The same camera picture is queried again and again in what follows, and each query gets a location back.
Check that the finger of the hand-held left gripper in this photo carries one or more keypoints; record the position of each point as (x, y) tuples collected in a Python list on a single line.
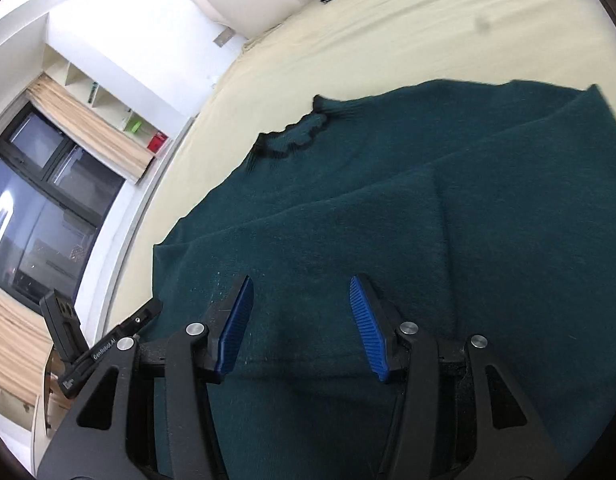
[(148, 312)]

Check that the red box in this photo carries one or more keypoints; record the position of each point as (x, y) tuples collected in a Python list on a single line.
[(157, 141)]

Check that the grey wall plate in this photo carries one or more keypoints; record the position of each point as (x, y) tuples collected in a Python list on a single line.
[(223, 37)]

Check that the dark framed window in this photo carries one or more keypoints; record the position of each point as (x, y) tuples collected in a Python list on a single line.
[(47, 220)]

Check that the bed with beige sheet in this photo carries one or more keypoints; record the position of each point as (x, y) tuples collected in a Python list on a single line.
[(388, 35)]

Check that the dark green towel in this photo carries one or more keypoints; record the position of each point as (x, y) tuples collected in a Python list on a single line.
[(388, 210)]

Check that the white wall shelf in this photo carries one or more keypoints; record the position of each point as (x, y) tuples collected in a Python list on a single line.
[(107, 95)]

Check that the green box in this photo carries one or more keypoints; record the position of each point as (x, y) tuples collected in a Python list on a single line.
[(135, 125)]

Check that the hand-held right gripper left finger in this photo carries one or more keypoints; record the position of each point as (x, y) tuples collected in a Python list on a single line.
[(232, 332)]

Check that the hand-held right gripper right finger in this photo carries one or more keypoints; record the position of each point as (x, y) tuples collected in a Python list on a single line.
[(370, 332)]

